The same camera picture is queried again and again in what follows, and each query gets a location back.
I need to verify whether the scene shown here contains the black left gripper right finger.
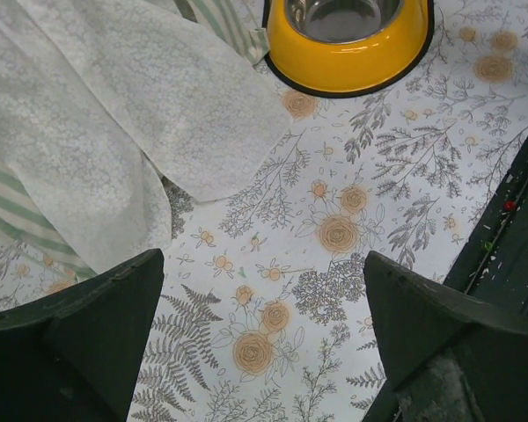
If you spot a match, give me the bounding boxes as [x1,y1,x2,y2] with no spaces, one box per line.
[363,251,528,421]

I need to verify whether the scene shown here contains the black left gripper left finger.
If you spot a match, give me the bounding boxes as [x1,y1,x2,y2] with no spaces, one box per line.
[0,249,164,421]

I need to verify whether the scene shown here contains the green striped pet tent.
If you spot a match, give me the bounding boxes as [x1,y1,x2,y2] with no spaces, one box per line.
[0,1,290,277]

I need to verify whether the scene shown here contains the steel pet bowl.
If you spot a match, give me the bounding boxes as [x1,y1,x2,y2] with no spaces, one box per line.
[283,0,404,44]

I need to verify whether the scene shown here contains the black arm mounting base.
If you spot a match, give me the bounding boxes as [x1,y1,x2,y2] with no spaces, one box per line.
[444,135,528,316]

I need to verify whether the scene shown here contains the yellow double pet bowl holder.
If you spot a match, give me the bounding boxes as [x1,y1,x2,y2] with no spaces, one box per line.
[262,1,435,98]

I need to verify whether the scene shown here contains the floral table mat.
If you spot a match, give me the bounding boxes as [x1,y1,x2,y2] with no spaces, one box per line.
[0,1,528,421]

